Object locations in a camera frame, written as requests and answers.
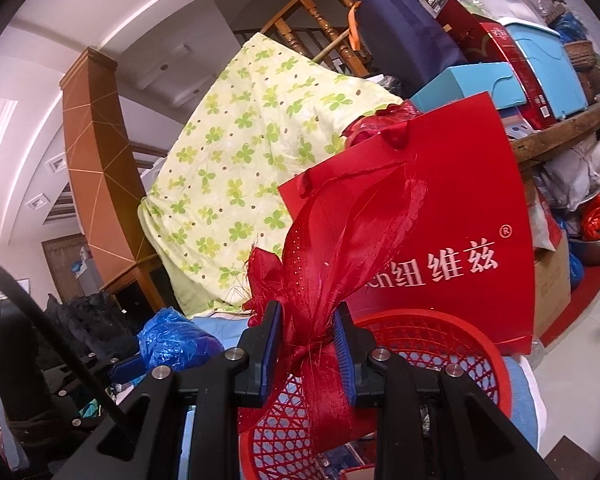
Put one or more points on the recessed ceiling light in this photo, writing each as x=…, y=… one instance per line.
x=37, y=202
x=57, y=165

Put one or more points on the wicker basket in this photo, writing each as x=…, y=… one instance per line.
x=580, y=52

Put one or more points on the round wooden tray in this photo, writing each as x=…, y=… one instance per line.
x=570, y=130

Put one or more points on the orange red plastic bag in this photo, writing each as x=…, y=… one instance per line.
x=595, y=215

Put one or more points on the brown cardboard box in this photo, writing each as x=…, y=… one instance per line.
x=552, y=285

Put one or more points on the red carton box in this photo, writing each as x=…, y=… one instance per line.
x=517, y=70

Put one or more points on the wooden pillar cabinet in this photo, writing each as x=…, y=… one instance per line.
x=100, y=170

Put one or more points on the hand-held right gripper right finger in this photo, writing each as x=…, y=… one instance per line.
x=342, y=355

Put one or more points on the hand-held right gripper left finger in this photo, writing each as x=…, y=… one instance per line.
x=272, y=350

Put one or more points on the red organza ribbon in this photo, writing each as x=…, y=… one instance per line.
x=340, y=250

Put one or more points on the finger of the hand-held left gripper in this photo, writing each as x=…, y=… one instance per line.
x=125, y=367

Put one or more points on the large white plastic bag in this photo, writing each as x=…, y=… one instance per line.
x=575, y=170

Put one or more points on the blue plastic bag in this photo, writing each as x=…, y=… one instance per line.
x=175, y=337

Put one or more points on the blue plastic storage box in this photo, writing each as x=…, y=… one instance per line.
x=545, y=65

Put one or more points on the red plastic mesh basket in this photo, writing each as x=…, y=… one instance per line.
x=440, y=340

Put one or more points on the red floor mat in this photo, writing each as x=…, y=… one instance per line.
x=590, y=290

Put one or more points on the dark red gift box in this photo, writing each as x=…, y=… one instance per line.
x=460, y=30

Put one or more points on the wooden stair railing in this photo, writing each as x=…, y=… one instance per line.
x=325, y=20

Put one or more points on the blue blanket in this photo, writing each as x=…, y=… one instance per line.
x=220, y=332

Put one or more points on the black clothes pile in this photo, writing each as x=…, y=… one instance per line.
x=80, y=315

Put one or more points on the light blue cardboard box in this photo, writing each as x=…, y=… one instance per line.
x=470, y=80

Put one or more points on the red shiny plastic wrap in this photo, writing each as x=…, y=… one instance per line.
x=375, y=125

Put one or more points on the red paper bag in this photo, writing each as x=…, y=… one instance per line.
x=460, y=200

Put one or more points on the clover print quilt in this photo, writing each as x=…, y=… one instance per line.
x=240, y=135

